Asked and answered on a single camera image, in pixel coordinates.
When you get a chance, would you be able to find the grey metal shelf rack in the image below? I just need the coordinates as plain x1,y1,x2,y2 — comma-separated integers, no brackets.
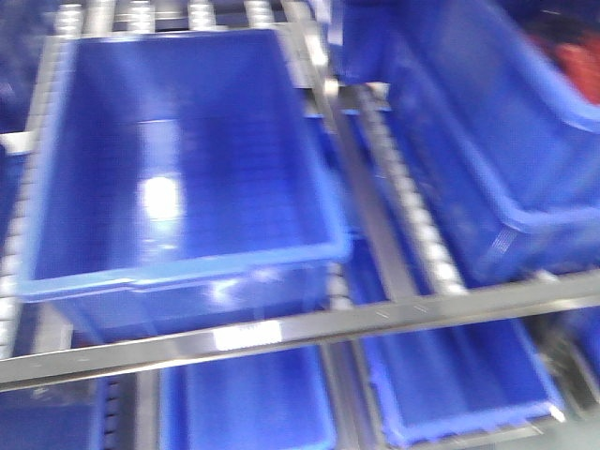
0,0,600,450

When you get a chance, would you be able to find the large blue plastic tote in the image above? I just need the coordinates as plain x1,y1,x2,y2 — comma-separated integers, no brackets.
16,29,351,343

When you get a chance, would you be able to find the blue bin lower left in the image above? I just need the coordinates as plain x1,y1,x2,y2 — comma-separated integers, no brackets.
158,346,338,449

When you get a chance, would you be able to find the blue bin lower right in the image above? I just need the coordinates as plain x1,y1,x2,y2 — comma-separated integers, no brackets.
361,319,564,448

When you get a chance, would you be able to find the tilted blue plastic bin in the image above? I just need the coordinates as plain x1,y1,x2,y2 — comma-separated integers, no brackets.
325,1,599,284

